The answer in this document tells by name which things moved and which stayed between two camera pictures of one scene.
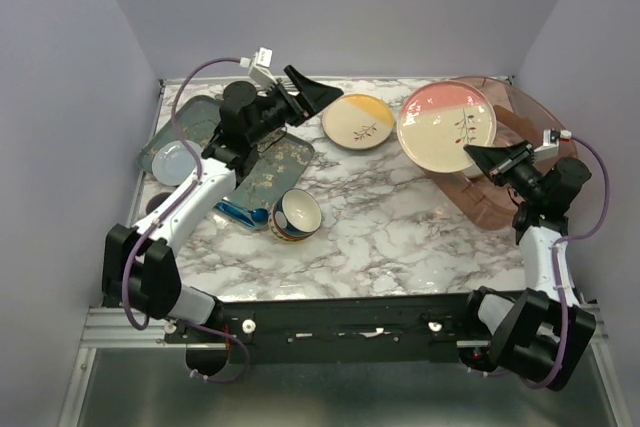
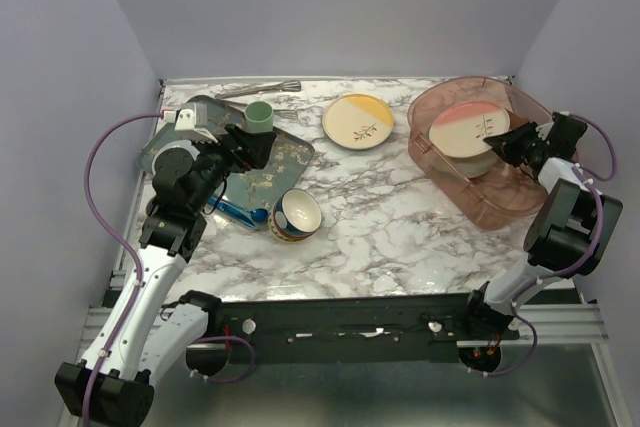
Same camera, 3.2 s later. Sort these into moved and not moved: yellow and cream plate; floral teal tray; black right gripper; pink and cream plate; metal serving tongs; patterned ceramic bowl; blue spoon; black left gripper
Moved: pink and cream plate; black left gripper; black right gripper
Not moved: metal serving tongs; floral teal tray; blue spoon; yellow and cream plate; patterned ceramic bowl
